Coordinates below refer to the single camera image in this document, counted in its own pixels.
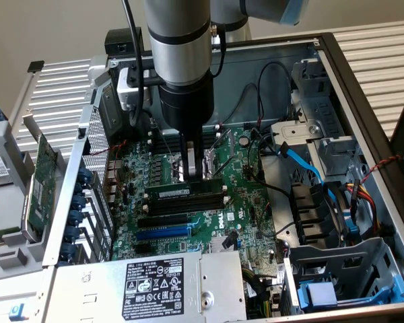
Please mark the silver CPU socket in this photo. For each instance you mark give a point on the silver CPU socket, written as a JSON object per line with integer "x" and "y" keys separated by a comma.
{"x": 210, "y": 161}

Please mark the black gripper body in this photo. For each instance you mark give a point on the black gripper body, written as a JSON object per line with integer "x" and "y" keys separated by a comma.
{"x": 186, "y": 104}

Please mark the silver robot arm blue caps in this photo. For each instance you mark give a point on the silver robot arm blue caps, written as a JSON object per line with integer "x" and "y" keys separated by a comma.
{"x": 175, "y": 33}

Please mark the silver chipset heat sink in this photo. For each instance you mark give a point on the silver chipset heat sink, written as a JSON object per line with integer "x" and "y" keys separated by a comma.
{"x": 216, "y": 244}

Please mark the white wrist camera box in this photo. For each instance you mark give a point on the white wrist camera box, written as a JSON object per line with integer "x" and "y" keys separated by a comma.
{"x": 124, "y": 91}

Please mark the black power supply label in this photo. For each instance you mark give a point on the black power supply label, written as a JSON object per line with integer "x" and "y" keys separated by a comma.
{"x": 153, "y": 289}

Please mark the short black expansion slot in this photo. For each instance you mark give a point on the short black expansion slot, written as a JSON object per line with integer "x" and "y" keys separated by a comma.
{"x": 143, "y": 248}

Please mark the grey power supply unit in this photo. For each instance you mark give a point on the grey power supply unit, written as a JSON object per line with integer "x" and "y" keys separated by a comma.
{"x": 215, "y": 279}

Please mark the grey disk bay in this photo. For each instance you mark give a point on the grey disk bay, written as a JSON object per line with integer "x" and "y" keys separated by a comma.
{"x": 353, "y": 255}

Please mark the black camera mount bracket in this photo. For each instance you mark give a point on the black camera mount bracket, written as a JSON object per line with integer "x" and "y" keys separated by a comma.
{"x": 155, "y": 80}

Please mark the blue expansion slot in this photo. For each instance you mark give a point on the blue expansion slot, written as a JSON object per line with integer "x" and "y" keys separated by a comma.
{"x": 163, "y": 233}

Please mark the thin metal locking lever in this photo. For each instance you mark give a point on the thin metal locking lever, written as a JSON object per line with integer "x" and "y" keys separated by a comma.
{"x": 226, "y": 165}
{"x": 161, "y": 138}

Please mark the green Dell motherboard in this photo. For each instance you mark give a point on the green Dell motherboard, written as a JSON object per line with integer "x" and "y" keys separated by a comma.
{"x": 249, "y": 188}

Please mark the green graphics card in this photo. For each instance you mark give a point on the green graphics card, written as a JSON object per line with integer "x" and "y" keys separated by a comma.
{"x": 43, "y": 181}

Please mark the black board connector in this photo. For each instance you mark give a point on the black board connector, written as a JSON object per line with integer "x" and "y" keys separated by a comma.
{"x": 230, "y": 239}

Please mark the small black end cap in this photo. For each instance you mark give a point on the small black end cap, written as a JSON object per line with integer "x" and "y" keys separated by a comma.
{"x": 35, "y": 66}

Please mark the round coin battery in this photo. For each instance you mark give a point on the round coin battery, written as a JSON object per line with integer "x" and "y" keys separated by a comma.
{"x": 244, "y": 140}

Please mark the open grey PC case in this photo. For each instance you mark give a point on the open grey PC case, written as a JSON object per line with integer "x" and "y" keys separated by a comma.
{"x": 242, "y": 74}

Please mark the grey parts rack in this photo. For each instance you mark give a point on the grey parts rack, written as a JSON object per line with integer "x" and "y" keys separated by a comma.
{"x": 10, "y": 202}

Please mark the small blue latch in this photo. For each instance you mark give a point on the small blue latch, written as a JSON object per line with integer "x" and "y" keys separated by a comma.
{"x": 17, "y": 312}

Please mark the long black expansion slot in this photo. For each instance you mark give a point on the long black expansion slot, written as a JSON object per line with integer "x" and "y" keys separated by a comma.
{"x": 163, "y": 221}

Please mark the black plastic box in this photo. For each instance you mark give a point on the black plastic box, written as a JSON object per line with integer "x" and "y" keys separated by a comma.
{"x": 119, "y": 42}

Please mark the blue disk caddy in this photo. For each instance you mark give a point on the blue disk caddy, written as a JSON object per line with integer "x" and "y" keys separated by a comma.
{"x": 320, "y": 292}

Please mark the black fan shroud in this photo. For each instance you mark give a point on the black fan shroud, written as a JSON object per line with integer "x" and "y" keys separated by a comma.
{"x": 309, "y": 208}

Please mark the silver drive cage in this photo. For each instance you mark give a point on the silver drive cage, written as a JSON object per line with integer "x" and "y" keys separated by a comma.
{"x": 326, "y": 111}

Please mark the blue slot clip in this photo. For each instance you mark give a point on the blue slot clip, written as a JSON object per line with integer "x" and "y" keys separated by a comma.
{"x": 76, "y": 217}
{"x": 72, "y": 234}
{"x": 78, "y": 202}
{"x": 85, "y": 175}
{"x": 68, "y": 251}

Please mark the green RAM stick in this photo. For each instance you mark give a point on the green RAM stick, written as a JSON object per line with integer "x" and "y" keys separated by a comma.
{"x": 171, "y": 192}
{"x": 0, "y": 237}

